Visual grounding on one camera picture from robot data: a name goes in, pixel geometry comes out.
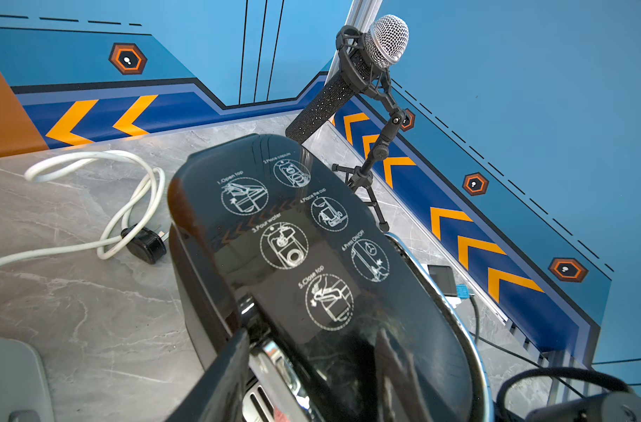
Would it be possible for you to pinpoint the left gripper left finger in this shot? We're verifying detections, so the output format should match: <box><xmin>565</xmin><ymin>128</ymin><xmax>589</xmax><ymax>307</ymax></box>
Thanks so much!
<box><xmin>167</xmin><ymin>328</ymin><xmax>250</xmax><ymax>422</ymax></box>

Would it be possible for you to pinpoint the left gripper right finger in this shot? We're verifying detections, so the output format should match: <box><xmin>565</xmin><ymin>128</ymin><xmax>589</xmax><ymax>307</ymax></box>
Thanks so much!
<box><xmin>374</xmin><ymin>328</ymin><xmax>431</xmax><ymax>421</ymax></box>

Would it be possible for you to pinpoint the black coffee machine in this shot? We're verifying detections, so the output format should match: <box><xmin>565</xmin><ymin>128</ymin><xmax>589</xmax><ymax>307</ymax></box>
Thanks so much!
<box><xmin>167</xmin><ymin>135</ymin><xmax>495</xmax><ymax>421</ymax></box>

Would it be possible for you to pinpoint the white coffee machine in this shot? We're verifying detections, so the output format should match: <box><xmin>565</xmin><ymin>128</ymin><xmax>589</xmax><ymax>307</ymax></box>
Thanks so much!
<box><xmin>0</xmin><ymin>337</ymin><xmax>55</xmax><ymax>421</ymax></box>

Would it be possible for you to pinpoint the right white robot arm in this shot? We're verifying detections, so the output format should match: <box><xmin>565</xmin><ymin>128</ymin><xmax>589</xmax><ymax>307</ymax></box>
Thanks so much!
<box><xmin>495</xmin><ymin>367</ymin><xmax>641</xmax><ymax>422</ymax></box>

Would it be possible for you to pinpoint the black microphone on tripod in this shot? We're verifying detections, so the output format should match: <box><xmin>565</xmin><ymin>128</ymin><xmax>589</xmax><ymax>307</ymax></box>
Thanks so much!
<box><xmin>284</xmin><ymin>14</ymin><xmax>411</xmax><ymax>233</ymax></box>

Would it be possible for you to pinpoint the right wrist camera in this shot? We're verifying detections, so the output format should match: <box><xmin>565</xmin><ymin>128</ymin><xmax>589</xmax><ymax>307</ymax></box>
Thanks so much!
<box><xmin>427</xmin><ymin>265</ymin><xmax>471</xmax><ymax>308</ymax></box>

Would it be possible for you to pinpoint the white power cable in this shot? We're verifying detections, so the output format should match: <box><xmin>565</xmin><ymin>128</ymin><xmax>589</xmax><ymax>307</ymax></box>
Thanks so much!
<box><xmin>0</xmin><ymin>149</ymin><xmax>169</xmax><ymax>275</ymax></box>

